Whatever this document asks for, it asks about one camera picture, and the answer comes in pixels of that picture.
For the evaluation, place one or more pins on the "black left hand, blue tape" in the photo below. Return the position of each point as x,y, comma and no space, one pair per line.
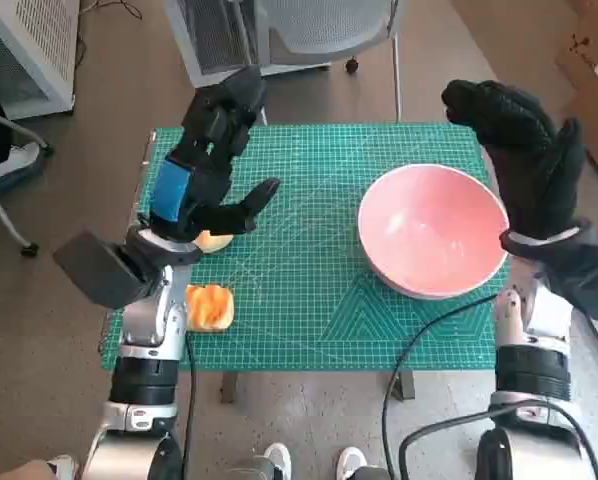
206,150

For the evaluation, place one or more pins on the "black gloved right hand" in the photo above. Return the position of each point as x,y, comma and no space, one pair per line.
524,150

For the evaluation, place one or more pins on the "round pale bread bun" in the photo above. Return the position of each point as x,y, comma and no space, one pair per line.
216,244

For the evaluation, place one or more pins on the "pink bowl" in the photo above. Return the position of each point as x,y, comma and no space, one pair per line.
429,235

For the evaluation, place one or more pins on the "rectangular orange striped bread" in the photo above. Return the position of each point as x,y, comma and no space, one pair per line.
209,307

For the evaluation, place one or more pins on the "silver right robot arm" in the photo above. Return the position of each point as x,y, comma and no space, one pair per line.
529,365

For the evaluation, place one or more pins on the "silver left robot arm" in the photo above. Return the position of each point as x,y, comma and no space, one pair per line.
149,320

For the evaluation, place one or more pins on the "cardboard box with black print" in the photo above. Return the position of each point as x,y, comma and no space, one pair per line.
579,62

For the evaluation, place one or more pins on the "green cutting mat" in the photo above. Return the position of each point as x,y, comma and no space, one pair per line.
304,250

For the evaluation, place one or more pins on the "black caster wheel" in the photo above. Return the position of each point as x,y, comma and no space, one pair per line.
352,65

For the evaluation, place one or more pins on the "grey mesh chair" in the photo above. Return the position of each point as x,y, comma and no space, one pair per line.
329,25

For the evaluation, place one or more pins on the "large white perforated cabinet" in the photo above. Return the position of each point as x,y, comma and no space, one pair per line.
44,40

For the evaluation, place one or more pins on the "grey metal table leg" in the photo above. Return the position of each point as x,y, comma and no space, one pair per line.
230,387
405,386

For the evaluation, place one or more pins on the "white and black foot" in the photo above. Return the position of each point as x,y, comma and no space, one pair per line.
351,461
279,460

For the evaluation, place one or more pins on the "person's red and white shoe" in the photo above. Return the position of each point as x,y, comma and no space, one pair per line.
66,467

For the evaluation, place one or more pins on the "person's beige leg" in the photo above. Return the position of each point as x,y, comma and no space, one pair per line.
19,471

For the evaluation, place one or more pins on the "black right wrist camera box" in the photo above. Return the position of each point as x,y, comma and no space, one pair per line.
591,280

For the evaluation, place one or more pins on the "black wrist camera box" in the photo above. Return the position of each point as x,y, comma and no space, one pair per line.
99,270
591,280

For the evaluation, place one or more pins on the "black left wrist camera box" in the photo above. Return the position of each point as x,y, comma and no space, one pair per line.
99,270

